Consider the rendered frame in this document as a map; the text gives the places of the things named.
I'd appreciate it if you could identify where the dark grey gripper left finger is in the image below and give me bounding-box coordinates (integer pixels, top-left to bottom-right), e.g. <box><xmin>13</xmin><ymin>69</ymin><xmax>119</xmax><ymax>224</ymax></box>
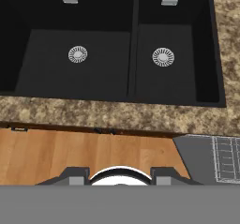
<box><xmin>36</xmin><ymin>166</ymin><xmax>91</xmax><ymax>187</ymax></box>

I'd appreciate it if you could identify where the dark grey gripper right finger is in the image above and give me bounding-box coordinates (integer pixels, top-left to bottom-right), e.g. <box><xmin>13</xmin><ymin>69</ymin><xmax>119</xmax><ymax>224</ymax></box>
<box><xmin>150</xmin><ymin>166</ymin><xmax>203</xmax><ymax>187</ymax></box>

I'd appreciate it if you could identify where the grey dishwasher door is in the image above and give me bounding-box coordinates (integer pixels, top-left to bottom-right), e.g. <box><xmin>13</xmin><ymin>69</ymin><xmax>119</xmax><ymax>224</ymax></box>
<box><xmin>172</xmin><ymin>134</ymin><xmax>240</xmax><ymax>187</ymax></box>

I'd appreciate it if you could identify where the white and black round object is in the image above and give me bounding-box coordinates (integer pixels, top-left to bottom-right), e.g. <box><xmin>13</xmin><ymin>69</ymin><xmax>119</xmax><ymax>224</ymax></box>
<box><xmin>89</xmin><ymin>165</ymin><xmax>153</xmax><ymax>187</ymax></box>

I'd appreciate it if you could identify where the black double sink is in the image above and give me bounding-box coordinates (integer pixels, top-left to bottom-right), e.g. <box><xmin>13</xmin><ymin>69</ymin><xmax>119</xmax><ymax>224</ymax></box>
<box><xmin>0</xmin><ymin>0</ymin><xmax>227</xmax><ymax>109</ymax></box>

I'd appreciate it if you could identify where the black cupboard handle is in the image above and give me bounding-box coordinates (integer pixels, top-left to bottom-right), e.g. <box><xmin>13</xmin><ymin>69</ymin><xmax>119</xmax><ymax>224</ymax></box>
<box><xmin>10</xmin><ymin>126</ymin><xmax>29</xmax><ymax>132</ymax></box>
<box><xmin>94</xmin><ymin>127</ymin><xmax>116</xmax><ymax>135</ymax></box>

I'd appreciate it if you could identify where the white wire dishwasher rack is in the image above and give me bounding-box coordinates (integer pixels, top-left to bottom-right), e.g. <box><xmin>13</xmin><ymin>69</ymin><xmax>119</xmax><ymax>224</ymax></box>
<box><xmin>211</xmin><ymin>135</ymin><xmax>240</xmax><ymax>184</ymax></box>

